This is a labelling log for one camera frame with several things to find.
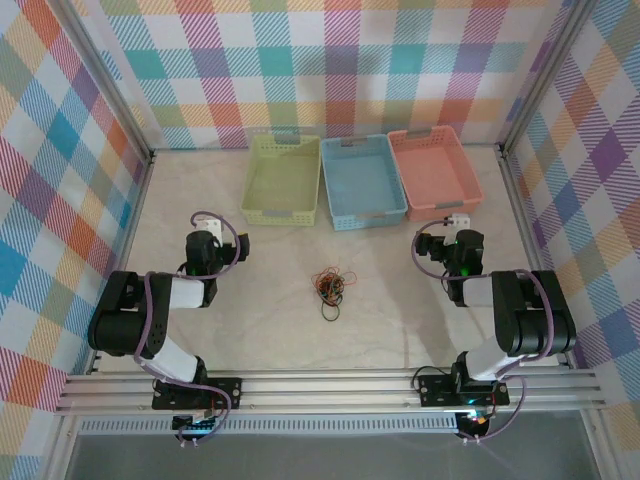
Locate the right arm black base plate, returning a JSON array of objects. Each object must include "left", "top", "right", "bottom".
[{"left": 416, "top": 372, "right": 512, "bottom": 409}]

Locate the green plastic basket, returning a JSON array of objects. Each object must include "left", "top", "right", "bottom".
[{"left": 239, "top": 133, "right": 322, "bottom": 229}]

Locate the pink plastic basket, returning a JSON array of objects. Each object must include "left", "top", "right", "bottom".
[{"left": 387, "top": 125, "right": 485, "bottom": 223}]

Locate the aluminium frame post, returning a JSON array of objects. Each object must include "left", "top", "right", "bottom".
[
  {"left": 497, "top": 0, "right": 599, "bottom": 159},
  {"left": 58, "top": 0, "right": 156, "bottom": 166}
]

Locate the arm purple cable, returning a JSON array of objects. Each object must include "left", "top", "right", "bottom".
[
  {"left": 410, "top": 218, "right": 557, "bottom": 444},
  {"left": 133, "top": 211, "right": 240, "bottom": 446}
]

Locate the slotted grey cable duct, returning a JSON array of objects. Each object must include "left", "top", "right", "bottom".
[{"left": 78, "top": 412, "right": 462, "bottom": 436}]

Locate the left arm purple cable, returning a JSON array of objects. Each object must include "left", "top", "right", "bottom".
[{"left": 133, "top": 211, "right": 240, "bottom": 446}]

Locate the small black circuit board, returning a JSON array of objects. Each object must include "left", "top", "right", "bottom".
[
  {"left": 171, "top": 412, "right": 222, "bottom": 436},
  {"left": 455, "top": 408, "right": 495, "bottom": 434}
]

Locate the aluminium mounting rail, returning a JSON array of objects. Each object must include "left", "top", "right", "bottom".
[{"left": 53, "top": 368, "right": 607, "bottom": 416}]

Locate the short aluminium corner post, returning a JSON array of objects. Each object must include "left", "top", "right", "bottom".
[{"left": 42, "top": 414, "right": 84, "bottom": 480}]

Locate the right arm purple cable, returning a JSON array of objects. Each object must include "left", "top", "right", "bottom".
[{"left": 410, "top": 218, "right": 557, "bottom": 444}]

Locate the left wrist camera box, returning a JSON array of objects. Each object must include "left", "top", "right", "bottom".
[{"left": 193, "top": 214, "right": 225, "bottom": 242}]

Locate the aluminium table side rail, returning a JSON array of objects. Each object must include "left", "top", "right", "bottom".
[
  {"left": 497, "top": 144, "right": 576, "bottom": 369},
  {"left": 84, "top": 152, "right": 156, "bottom": 376}
]

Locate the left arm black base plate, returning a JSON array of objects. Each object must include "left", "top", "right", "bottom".
[{"left": 151, "top": 375, "right": 245, "bottom": 412}]

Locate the blue plastic basket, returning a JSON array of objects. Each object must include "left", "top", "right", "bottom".
[{"left": 319, "top": 134, "right": 409, "bottom": 234}]

